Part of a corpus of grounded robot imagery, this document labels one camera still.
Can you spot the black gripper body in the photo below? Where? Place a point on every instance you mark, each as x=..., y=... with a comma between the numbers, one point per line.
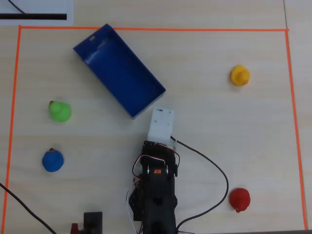
x=151, y=146

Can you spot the green rubber duck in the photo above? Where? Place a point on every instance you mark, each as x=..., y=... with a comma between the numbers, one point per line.
x=61, y=112

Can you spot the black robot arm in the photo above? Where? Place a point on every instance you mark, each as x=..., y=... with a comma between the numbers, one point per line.
x=158, y=207

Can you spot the blue plastic box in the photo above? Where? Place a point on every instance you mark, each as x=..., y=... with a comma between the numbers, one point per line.
x=122, y=70

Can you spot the red rubber duck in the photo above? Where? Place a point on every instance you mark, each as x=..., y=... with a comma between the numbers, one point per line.
x=240, y=198

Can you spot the blue rubber duck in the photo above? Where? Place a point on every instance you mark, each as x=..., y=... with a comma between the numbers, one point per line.
x=52, y=161

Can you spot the yellow rubber duck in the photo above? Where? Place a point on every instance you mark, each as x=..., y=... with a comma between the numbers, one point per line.
x=240, y=75

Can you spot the orange tape strip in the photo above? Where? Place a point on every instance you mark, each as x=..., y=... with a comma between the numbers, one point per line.
x=13, y=104
x=170, y=29
x=295, y=122

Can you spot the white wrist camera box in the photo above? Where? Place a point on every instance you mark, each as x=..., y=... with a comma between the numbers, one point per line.
x=161, y=124

